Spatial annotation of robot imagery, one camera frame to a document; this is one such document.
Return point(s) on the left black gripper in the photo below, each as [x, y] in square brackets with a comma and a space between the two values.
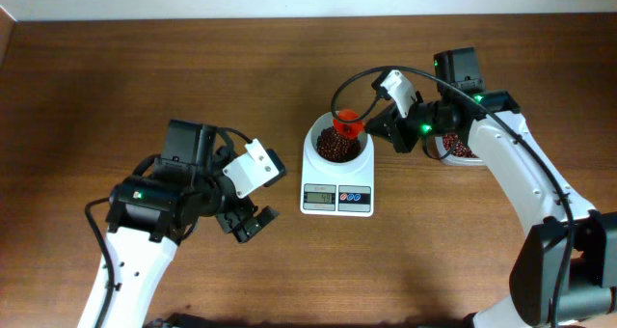
[229, 222]

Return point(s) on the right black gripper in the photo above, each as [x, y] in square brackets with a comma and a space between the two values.
[394, 130]

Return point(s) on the orange plastic measuring scoop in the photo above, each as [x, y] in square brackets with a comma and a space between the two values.
[348, 124]

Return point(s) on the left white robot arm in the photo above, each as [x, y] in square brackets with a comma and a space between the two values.
[152, 211]

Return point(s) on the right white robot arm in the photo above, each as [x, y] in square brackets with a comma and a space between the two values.
[565, 272]

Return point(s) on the white digital kitchen scale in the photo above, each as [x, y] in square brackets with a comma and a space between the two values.
[337, 190]

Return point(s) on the red beans in container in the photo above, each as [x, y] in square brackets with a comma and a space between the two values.
[455, 147]

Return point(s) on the clear plastic food container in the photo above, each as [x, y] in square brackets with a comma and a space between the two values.
[447, 159]

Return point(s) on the red beans in bowl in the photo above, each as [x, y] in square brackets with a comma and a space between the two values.
[337, 148]

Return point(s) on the white round bowl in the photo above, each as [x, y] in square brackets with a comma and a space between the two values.
[326, 121]

